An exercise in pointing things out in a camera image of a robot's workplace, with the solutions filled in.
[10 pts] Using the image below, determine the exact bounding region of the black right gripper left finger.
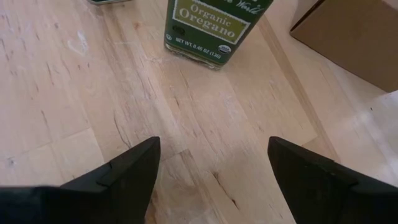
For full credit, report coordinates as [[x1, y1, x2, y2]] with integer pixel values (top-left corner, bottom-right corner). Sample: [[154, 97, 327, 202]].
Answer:
[[0, 136, 161, 224]]

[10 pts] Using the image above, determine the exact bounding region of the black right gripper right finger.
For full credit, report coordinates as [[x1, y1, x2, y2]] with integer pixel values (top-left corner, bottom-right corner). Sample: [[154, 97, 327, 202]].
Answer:
[[267, 136, 398, 224]]

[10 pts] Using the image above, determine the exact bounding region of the green oregano spice jar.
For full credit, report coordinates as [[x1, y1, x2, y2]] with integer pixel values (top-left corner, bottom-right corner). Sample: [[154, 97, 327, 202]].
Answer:
[[164, 0, 274, 70]]

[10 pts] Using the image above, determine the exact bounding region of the green black pepper tin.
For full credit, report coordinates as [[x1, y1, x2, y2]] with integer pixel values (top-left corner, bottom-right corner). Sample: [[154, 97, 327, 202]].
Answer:
[[86, 0, 131, 6]]

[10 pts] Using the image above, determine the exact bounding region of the brown cardboard box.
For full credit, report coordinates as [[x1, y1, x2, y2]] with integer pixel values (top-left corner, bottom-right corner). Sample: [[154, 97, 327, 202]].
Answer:
[[289, 0, 398, 93]]

